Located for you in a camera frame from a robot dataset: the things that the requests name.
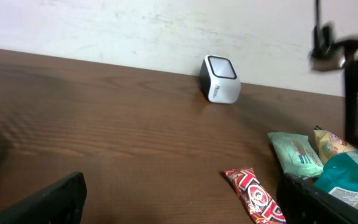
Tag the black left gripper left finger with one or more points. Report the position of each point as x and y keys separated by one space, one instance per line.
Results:
x=60 y=202

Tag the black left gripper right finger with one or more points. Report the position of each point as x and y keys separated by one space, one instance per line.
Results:
x=302 y=203

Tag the red chocolate bar wrapper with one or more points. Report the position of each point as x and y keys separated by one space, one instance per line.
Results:
x=259 y=204

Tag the mint green wipes packet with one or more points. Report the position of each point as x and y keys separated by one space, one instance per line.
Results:
x=295 y=154

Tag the teal mouthwash bottle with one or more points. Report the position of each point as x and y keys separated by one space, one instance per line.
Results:
x=340 y=173

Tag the yellow snack chip bag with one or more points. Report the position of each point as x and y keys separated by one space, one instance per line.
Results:
x=331 y=143

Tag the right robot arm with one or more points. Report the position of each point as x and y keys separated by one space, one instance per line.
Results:
x=329 y=54

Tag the white barcode scanner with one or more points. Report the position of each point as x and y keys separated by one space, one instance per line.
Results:
x=218 y=80

